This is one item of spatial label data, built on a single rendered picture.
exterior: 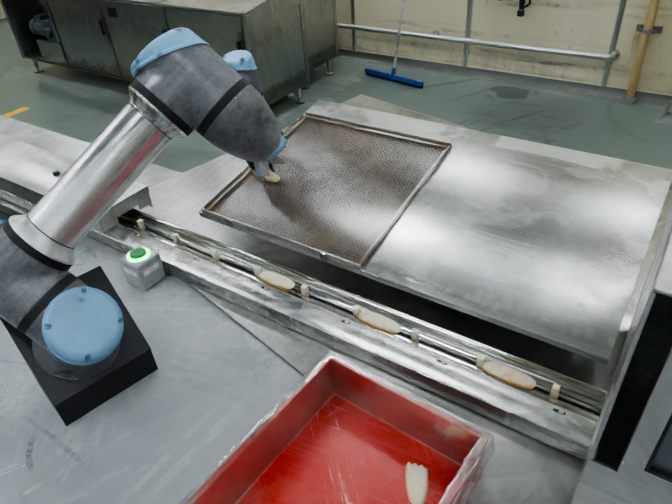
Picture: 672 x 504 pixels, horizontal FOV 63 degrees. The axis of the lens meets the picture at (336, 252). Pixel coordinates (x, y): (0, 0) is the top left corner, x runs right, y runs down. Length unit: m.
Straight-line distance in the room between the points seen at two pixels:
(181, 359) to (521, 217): 0.83
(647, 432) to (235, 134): 0.69
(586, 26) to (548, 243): 3.46
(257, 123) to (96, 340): 0.42
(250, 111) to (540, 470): 0.75
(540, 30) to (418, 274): 3.67
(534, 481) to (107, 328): 0.73
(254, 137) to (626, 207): 0.89
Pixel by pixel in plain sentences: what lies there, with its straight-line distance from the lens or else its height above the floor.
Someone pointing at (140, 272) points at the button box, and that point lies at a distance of 1.39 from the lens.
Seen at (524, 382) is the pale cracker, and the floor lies 0.86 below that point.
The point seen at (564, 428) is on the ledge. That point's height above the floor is 0.86.
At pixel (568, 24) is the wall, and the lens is 4.69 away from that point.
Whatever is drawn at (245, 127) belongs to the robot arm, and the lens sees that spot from 0.90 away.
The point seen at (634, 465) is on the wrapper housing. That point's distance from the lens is 0.81.
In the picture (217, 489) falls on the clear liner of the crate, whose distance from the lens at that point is 0.92.
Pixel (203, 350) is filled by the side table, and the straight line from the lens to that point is 1.23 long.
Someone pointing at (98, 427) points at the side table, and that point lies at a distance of 1.17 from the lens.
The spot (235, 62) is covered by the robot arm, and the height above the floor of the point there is 1.28.
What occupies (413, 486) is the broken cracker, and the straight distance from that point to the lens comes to 0.98.
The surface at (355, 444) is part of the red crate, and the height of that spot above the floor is 0.82.
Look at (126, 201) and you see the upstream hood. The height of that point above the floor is 0.91.
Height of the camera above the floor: 1.68
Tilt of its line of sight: 37 degrees down
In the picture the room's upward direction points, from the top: 4 degrees counter-clockwise
